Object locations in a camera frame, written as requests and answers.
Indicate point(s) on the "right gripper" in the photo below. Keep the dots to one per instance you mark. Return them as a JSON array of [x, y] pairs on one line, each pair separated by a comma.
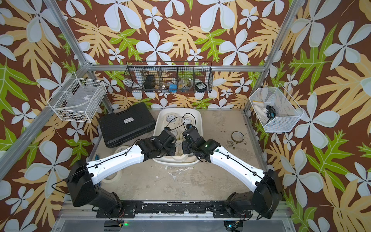
[[184, 145]]

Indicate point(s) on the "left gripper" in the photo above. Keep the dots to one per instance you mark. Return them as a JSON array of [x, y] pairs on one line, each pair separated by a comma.
[[173, 151]]

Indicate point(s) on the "white plastic storage box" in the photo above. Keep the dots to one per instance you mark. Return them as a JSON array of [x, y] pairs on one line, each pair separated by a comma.
[[185, 116]]

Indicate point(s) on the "masking tape roll one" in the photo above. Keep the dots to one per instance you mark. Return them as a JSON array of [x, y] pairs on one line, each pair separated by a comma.
[[121, 149]]

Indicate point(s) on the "masking tape roll three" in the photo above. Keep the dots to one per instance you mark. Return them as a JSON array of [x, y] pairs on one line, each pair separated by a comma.
[[113, 178]]

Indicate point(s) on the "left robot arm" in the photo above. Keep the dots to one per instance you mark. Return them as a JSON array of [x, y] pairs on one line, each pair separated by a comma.
[[84, 178]]

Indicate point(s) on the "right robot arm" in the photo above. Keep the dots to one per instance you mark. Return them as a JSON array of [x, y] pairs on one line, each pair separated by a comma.
[[265, 188]]

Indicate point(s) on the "masking tape roll five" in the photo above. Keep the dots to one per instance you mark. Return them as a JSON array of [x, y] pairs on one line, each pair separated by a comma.
[[170, 118]]

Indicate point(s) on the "blue box in basket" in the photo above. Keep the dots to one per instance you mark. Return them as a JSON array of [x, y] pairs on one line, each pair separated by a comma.
[[172, 88]]

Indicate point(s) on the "black box in basket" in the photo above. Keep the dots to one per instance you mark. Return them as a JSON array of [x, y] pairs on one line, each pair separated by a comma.
[[150, 82]]

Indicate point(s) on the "black plastic tool case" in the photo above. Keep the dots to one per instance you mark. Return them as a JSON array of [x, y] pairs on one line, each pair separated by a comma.
[[118, 128]]

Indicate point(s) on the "white mesh basket right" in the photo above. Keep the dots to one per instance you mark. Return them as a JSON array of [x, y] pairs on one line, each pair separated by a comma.
[[276, 109]]

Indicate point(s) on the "black wire basket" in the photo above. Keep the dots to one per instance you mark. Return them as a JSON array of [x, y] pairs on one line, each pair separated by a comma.
[[189, 76]]

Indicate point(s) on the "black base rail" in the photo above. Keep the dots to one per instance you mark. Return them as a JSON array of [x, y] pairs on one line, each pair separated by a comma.
[[218, 209]]

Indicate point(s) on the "white wire basket left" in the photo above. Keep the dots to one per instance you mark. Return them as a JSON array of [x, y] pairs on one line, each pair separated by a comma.
[[79, 101]]

